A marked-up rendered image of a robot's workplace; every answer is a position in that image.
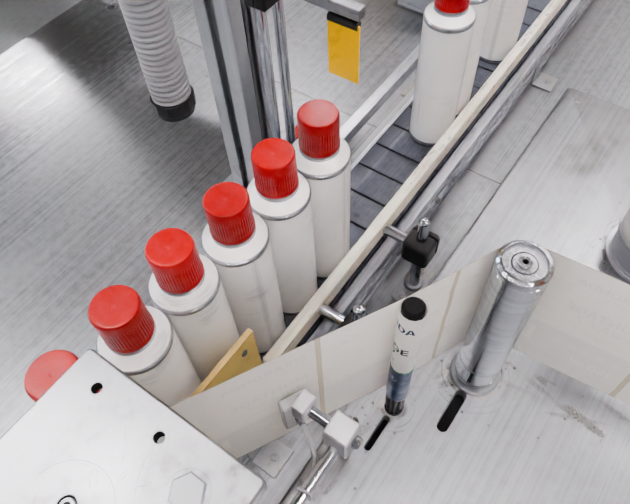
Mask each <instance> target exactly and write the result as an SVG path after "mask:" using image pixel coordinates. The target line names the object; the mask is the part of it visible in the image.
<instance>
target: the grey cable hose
mask: <svg viewBox="0 0 630 504"><path fill-rule="evenodd" d="M118 2H119V5H120V8H121V11H122V14H123V17H124V20H125V22H126V25H127V28H128V30H129V34H130V36H131V40H132V42H133V45H134V49H135V51H136V54H137V57H138V60H139V63H140V66H141V68H142V72H143V74H144V77H145V80H146V83H147V86H148V89H149V92H150V103H151V105H152V108H153V111H154V112H155V113H156V114H157V115H158V117H159V118H161V119H162V120H164V121H167V122H178V121H182V120H185V119H186V118H188V117H189V116H191V115H192V114H193V112H194V110H195V106H196V97H195V93H194V89H193V87H192V86H191V85H190V83H189V80H188V76H187V72H186V68H185V66H184V61H183V57H182V55H181V50H180V47H179V44H178V39H177V35H176V32H175V28H174V25H173V21H172V17H171V14H170V9H169V5H168V2H167V0H118Z"/></svg>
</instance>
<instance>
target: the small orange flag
mask: <svg viewBox="0 0 630 504"><path fill-rule="evenodd" d="M327 20H328V58H329V72H331V73H333V74H335V75H337V76H340V77H342V78H344V79H347V80H349V81H351V82H354V83H356V84H359V60H360V27H361V21H359V22H357V21H354V20H352V19H349V18H347V17H344V16H341V15H339V14H336V13H334V12H331V11H329V12H328V13H327Z"/></svg>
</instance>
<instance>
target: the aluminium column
mask: <svg viewBox="0 0 630 504"><path fill-rule="evenodd" d="M192 4H193V9H194V13H195V17H196V22H197V26H198V30H199V34H200V39H201V43H202V47H203V52H204V56H205V60H206V65H207V69H208V73H209V77H210V82H211V86H212V90H213V95H214V99H215V103H216V108H217V112H218V116H219V120H220V125H221V129H222V133H223V138H224V142H225V146H226V151H227V155H228V159H229V163H230V168H231V172H232V176H233V181H234V182H235V183H238V184H240V185H242V186H243V187H244V188H245V189H247V187H248V184H249V183H250V181H251V180H252V179H253V178H254V173H253V168H252V162H251V151H252V149H253V148H254V147H255V146H256V144H258V143H259V142H260V141H262V136H261V129H260V123H259V117H258V111H257V104H256V98H255V92H254V85H253V79H252V73H251V66H250V60H249V54H248V47H247V41H246V35H245V29H244V22H243V16H242V10H241V3H240V0H192ZM245 5H246V4H245ZM246 12H247V19H248V26H249V33H250V40H251V48H252V55H253V63H254V71H255V80H256V89H257V97H258V105H259V112H260V118H261V125H262V131H263V137H264V140H265V139H268V138H272V137H271V130H270V122H269V115H268V108H267V101H266V94H265V87H264V79H263V72H262V65H261V58H260V51H259V44H258V36H257V29H256V22H255V15H254V8H252V7H250V6H247V5H246Z"/></svg>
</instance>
